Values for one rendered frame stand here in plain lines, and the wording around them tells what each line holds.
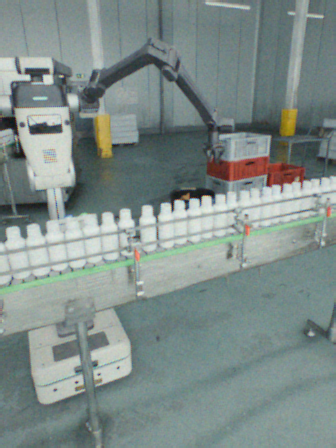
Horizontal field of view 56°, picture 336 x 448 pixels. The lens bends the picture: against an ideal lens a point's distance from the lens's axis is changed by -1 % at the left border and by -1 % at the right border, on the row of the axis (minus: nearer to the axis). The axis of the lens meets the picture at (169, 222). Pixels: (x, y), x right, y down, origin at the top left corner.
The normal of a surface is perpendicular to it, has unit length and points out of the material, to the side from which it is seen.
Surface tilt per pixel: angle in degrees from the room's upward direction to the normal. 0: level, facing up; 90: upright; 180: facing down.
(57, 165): 90
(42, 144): 90
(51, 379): 90
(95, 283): 90
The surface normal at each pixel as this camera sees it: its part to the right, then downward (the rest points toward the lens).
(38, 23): 0.43, 0.33
